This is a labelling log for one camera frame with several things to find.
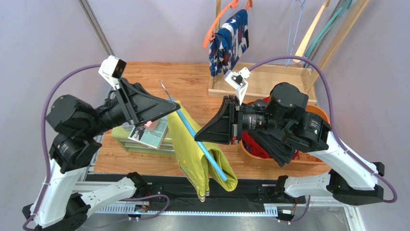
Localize beige hanger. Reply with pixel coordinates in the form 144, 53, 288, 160
295, 0, 330, 56

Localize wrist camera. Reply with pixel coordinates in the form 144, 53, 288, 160
98, 55, 127, 90
223, 67, 251, 105

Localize pink cube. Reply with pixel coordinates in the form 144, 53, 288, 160
144, 120, 160, 131

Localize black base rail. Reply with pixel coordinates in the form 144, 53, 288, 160
64, 174, 353, 222

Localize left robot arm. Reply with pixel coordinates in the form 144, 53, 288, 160
23, 78, 180, 231

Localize blue wire hanger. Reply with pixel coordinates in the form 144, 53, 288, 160
286, 0, 306, 55

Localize black trousers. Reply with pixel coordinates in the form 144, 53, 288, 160
250, 129, 298, 168

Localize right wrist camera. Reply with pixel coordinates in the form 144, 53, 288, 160
223, 67, 251, 105

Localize teal hanger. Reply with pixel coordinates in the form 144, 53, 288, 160
304, 0, 352, 58

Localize teal book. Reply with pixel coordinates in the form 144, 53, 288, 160
128, 116, 168, 150

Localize orange hanger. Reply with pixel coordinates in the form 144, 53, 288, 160
202, 0, 239, 49

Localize blue patterned trousers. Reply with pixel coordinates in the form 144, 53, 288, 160
209, 9, 249, 77

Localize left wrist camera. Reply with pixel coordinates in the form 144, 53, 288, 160
98, 55, 127, 90

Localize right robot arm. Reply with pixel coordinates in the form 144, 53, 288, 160
194, 82, 384, 206

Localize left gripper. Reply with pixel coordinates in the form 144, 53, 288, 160
85, 77, 182, 137

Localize wooden clothes rack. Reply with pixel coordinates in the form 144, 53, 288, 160
207, 0, 370, 105

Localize light blue hanger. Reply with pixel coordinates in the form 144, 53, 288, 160
159, 79, 228, 182

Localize green box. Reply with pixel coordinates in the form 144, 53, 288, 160
111, 127, 174, 155

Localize yellow-green trousers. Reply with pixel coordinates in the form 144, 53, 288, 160
167, 112, 238, 202

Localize aluminium frame post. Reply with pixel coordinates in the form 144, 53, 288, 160
78, 0, 115, 56

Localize orange plastic basket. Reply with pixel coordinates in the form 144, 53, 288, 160
238, 100, 332, 167

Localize red trousers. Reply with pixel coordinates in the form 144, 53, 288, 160
241, 96, 300, 160

